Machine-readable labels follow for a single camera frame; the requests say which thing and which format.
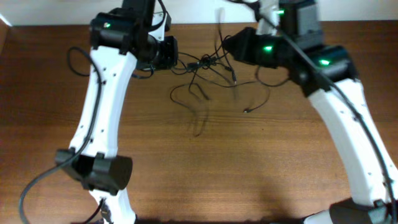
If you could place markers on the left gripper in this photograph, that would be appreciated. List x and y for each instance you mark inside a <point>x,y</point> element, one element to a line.
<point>170,52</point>

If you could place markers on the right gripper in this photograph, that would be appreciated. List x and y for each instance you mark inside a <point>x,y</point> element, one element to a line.
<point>244,38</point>

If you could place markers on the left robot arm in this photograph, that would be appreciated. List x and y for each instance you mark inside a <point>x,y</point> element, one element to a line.
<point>127,38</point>

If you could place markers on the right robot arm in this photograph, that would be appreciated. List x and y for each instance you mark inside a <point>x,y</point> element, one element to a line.
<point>289,35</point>

